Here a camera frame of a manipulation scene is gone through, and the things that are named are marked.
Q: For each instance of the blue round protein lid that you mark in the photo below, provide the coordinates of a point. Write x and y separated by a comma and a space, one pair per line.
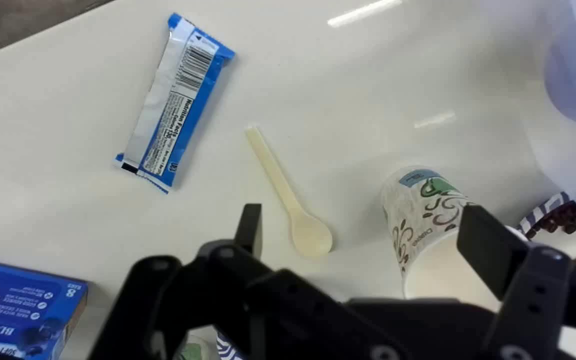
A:
561, 72

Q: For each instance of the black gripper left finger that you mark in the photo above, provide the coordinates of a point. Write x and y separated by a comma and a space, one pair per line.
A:
248, 232

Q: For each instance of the clear plastic storage box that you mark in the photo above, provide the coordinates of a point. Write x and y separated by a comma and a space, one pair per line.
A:
552, 136

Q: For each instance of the cream plastic spoon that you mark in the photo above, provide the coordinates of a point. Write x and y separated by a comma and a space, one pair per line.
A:
308, 235

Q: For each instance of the white printed paper cup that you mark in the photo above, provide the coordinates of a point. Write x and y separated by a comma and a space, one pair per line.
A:
423, 213

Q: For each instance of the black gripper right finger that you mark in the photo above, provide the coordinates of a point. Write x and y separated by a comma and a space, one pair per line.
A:
490, 249

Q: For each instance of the pile of brown cereal balls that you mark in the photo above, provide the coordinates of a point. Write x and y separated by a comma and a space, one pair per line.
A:
558, 231

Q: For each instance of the blue white snack wrapper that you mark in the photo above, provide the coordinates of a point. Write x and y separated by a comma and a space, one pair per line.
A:
181, 88

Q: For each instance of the blue blueberry snack box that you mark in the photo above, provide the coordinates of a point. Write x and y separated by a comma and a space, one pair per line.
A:
37, 313

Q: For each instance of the blue white patterned paper plate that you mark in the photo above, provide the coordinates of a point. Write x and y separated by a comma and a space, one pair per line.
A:
533, 223

